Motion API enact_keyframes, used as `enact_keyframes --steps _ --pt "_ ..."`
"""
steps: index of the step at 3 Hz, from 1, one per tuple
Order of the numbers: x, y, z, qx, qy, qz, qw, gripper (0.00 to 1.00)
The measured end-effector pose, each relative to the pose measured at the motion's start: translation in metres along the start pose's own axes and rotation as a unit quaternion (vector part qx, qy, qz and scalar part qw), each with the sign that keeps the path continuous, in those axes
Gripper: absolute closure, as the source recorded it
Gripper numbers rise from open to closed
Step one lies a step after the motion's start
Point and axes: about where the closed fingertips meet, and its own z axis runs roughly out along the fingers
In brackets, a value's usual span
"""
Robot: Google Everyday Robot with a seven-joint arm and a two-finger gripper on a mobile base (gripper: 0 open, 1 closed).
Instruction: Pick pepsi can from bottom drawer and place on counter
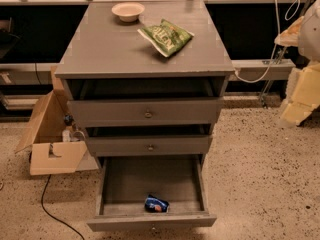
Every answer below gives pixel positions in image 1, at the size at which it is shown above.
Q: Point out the grey drawer cabinet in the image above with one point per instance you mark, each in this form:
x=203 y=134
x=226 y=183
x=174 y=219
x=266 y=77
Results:
x=106 y=48

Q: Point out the green chip bag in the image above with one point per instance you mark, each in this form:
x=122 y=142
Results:
x=167 y=38

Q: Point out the bottle in cardboard box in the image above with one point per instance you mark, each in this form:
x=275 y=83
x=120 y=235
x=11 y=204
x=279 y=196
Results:
x=67 y=132

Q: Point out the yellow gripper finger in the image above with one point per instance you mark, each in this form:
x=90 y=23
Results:
x=289 y=37
x=302 y=95

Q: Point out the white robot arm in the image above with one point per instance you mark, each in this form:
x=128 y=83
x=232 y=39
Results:
x=309 y=36

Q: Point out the open cardboard box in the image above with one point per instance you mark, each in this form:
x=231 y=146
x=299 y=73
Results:
x=43 y=136

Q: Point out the grey middle drawer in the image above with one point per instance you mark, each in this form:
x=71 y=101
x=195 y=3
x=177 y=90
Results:
x=148 y=140

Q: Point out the grey bottom drawer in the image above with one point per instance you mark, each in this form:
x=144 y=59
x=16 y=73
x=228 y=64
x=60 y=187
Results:
x=127 y=181

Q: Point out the blue pepsi can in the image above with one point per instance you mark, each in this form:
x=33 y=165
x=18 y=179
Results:
x=154 y=204

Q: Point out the grey top drawer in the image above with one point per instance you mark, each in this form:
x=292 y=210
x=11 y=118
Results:
x=144 y=102

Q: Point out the grey drawer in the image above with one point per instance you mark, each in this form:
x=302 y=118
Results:
x=144 y=102
x=127 y=181
x=148 y=140

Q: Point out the white bowl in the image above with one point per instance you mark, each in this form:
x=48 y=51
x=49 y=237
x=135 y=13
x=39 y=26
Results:
x=128 y=11

